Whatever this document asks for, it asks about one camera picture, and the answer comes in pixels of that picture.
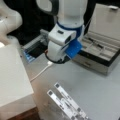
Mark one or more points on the black pen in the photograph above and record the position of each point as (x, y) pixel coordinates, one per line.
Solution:
(94, 42)

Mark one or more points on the white spiral notebook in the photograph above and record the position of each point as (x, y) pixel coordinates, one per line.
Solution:
(14, 81)

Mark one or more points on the brown wooden shelf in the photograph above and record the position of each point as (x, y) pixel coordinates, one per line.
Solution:
(22, 109)

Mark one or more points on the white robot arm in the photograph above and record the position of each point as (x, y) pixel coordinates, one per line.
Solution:
(69, 13)

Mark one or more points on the metal binder clips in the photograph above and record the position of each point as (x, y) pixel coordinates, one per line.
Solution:
(67, 104)

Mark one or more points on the white and blue gripper body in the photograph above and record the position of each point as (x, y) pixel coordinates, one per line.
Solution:
(63, 44)

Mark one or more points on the grey metal tray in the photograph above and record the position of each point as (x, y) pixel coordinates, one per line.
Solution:
(42, 38)

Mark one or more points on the black lidded drawer box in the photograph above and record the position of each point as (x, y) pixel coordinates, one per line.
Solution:
(101, 44)

